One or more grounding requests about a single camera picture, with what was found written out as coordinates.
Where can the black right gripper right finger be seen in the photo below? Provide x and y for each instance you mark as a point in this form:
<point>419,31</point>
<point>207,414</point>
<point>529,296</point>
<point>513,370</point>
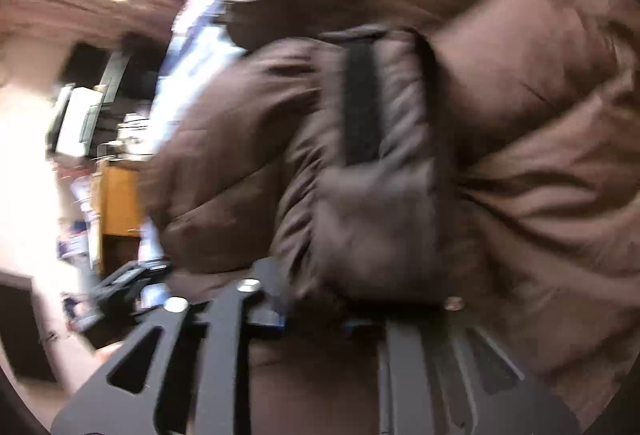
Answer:
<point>441,372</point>

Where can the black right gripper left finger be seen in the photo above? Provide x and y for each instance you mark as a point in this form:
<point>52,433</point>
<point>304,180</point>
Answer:
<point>183,370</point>

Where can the brown puffer jacket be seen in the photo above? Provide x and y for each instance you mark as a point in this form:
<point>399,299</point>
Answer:
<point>372,154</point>

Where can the wooden bedside cabinet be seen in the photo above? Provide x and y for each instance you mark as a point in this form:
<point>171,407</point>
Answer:
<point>114,198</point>

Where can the white printer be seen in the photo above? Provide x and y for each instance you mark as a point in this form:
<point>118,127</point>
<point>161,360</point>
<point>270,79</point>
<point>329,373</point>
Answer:
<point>75,114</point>

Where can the blue checked bed sheet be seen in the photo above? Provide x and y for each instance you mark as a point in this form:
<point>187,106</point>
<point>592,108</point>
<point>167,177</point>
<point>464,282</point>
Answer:
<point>199,49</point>

